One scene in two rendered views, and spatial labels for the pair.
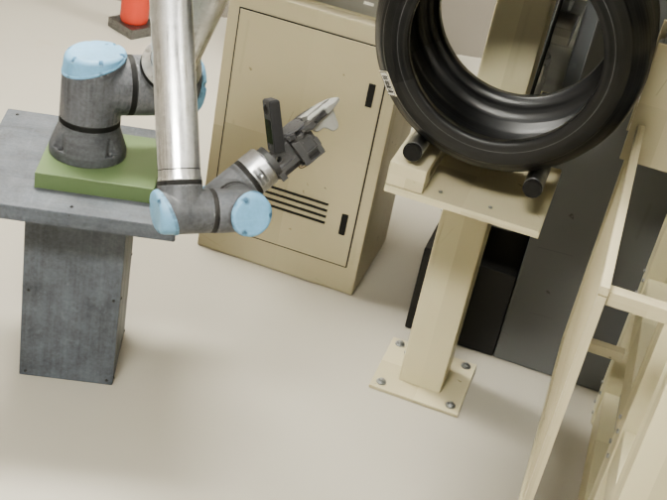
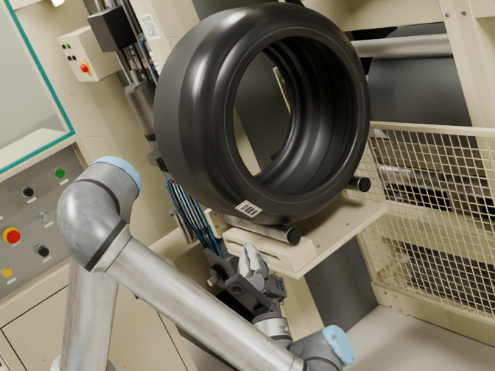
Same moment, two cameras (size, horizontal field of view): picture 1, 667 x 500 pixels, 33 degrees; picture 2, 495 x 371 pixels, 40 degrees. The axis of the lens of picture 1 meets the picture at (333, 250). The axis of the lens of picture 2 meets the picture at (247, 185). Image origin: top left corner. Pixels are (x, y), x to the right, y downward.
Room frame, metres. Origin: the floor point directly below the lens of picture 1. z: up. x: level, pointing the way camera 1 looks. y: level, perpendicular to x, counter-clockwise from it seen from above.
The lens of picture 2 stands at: (1.07, 0.98, 1.74)
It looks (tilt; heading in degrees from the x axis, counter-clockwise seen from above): 21 degrees down; 321
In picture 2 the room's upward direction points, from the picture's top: 23 degrees counter-clockwise
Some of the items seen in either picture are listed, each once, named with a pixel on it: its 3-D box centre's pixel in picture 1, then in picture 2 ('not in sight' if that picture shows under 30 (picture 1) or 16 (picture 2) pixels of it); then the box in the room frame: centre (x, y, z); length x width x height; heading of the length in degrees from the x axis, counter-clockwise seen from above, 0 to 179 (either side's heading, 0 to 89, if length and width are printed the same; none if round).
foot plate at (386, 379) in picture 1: (424, 373); not in sight; (2.71, -0.34, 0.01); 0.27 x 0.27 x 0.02; 78
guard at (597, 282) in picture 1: (581, 319); (443, 226); (2.16, -0.58, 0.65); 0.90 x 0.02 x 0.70; 168
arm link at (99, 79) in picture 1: (96, 82); not in sight; (2.50, 0.65, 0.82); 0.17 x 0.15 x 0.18; 118
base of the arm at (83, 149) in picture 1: (88, 133); not in sight; (2.49, 0.66, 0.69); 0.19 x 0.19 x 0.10
